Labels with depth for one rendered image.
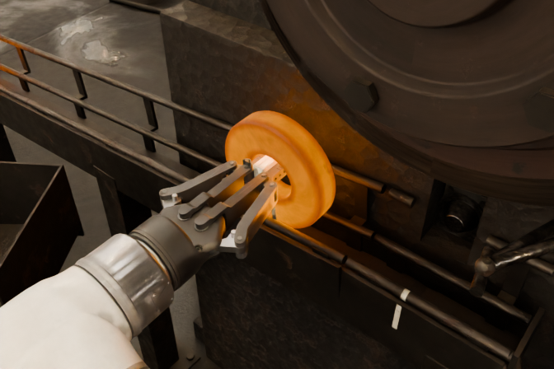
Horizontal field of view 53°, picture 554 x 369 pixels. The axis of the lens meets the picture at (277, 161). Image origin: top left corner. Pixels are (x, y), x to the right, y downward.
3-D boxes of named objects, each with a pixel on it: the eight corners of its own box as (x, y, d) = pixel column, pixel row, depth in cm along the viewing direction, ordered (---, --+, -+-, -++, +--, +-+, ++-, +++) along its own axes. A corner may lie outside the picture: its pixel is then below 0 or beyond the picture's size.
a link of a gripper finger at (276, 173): (252, 181, 64) (272, 193, 63) (280, 159, 67) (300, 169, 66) (253, 191, 65) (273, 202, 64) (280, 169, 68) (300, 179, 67)
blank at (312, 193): (233, 93, 70) (214, 105, 68) (335, 131, 61) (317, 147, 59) (248, 189, 79) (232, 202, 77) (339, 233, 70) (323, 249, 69)
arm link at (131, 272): (142, 355, 54) (187, 314, 57) (122, 297, 48) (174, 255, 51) (85, 305, 58) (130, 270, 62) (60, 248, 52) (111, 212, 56)
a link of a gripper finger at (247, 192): (190, 220, 58) (199, 226, 57) (263, 165, 64) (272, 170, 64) (195, 245, 61) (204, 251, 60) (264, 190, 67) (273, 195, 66)
